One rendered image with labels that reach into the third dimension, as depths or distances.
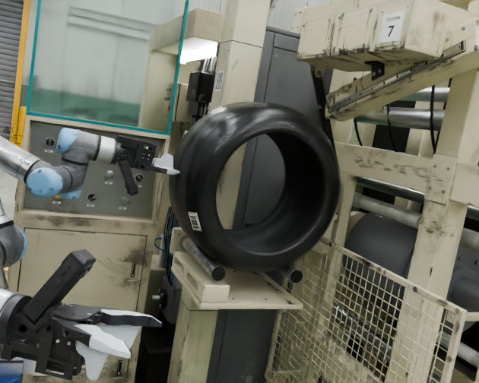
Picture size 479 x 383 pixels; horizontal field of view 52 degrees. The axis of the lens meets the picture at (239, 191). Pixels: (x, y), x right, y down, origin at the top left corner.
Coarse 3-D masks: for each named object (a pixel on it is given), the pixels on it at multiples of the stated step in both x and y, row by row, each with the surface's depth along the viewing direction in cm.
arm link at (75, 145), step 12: (60, 132) 137; (72, 132) 137; (84, 132) 139; (60, 144) 135; (72, 144) 136; (84, 144) 138; (96, 144) 139; (72, 156) 137; (84, 156) 139; (96, 156) 140
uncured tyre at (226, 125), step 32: (192, 128) 161; (224, 128) 146; (256, 128) 148; (288, 128) 152; (320, 128) 160; (192, 160) 147; (224, 160) 145; (288, 160) 184; (320, 160) 159; (192, 192) 146; (288, 192) 187; (320, 192) 177; (256, 224) 186; (288, 224) 186; (320, 224) 163; (224, 256) 153; (256, 256) 156; (288, 256) 161
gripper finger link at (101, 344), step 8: (88, 328) 64; (96, 328) 64; (96, 336) 61; (104, 336) 62; (112, 336) 62; (80, 344) 64; (96, 344) 61; (104, 344) 61; (112, 344) 61; (120, 344) 61; (80, 352) 64; (88, 352) 63; (96, 352) 62; (104, 352) 61; (112, 352) 60; (120, 352) 60; (128, 352) 60; (88, 360) 63; (96, 360) 62; (104, 360) 61; (88, 368) 62; (96, 368) 62; (88, 376) 62; (96, 376) 61
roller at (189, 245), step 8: (184, 240) 181; (192, 248) 171; (200, 248) 169; (192, 256) 170; (200, 256) 163; (208, 256) 162; (200, 264) 163; (208, 264) 156; (216, 264) 154; (208, 272) 154; (216, 272) 151; (224, 272) 152; (216, 280) 152
